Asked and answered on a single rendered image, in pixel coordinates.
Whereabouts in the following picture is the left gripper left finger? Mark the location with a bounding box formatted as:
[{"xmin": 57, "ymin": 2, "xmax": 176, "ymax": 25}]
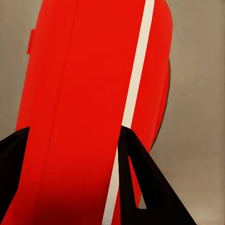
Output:
[{"xmin": 0, "ymin": 127, "xmax": 30, "ymax": 224}]

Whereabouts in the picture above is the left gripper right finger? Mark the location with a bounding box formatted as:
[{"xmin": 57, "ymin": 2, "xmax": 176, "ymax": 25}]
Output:
[{"xmin": 118, "ymin": 126, "xmax": 197, "ymax": 225}]

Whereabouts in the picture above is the radio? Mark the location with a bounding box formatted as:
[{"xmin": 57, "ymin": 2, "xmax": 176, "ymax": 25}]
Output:
[{"xmin": 0, "ymin": 0, "xmax": 173, "ymax": 225}]

